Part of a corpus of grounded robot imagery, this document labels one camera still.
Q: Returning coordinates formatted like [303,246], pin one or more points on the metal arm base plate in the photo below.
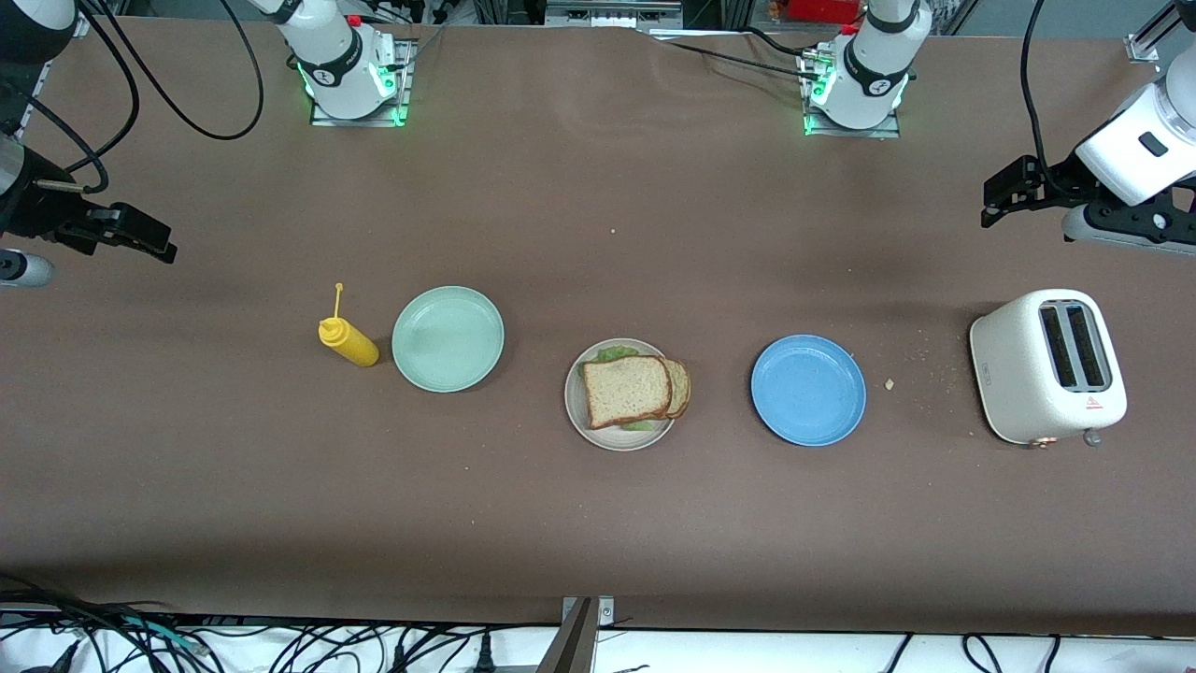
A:
[404,84]
[813,126]

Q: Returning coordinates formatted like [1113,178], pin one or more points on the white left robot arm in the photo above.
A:
[1145,150]

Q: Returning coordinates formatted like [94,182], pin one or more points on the black power plug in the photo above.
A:
[485,654]

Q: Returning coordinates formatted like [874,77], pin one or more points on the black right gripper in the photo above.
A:
[30,207]

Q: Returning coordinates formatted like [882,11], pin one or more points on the brown bread slice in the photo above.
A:
[626,391]
[680,388]

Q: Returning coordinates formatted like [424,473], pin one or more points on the brown table cover sheet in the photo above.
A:
[598,234]

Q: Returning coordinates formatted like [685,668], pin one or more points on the white two-slot toaster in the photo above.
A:
[1009,374]

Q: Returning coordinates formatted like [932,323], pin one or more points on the yellow mustard squeeze bottle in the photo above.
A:
[350,344]

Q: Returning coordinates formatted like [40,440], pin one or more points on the blue plate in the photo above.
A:
[808,391]

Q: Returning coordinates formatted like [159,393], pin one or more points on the beige plate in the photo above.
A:
[575,411]

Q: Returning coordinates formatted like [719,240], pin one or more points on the metal corner bracket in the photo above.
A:
[1145,47]

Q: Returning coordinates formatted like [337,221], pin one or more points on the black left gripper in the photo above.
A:
[1060,184]

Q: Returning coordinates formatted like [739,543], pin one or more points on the red box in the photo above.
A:
[822,9]

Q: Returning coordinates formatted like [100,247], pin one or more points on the metal table frame bracket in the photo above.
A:
[584,645]

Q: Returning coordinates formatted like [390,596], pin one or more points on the pale green plate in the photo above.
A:
[448,338]

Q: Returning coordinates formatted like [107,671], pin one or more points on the green lettuce leaf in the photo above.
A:
[612,354]

